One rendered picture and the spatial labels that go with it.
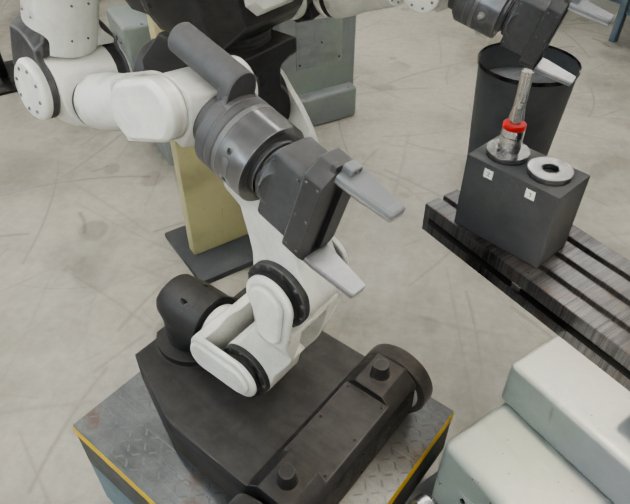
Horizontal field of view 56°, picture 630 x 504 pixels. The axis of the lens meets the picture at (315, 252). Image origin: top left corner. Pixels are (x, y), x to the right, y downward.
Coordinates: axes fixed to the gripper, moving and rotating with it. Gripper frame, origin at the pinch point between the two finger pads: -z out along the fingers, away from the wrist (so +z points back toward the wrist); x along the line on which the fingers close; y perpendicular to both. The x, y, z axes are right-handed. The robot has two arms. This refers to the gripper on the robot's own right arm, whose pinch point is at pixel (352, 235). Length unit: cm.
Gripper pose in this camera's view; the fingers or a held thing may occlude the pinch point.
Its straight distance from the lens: 54.8
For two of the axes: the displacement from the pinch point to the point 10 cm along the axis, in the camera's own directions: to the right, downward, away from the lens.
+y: 6.7, -4.0, 6.3
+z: -7.0, -6.3, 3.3
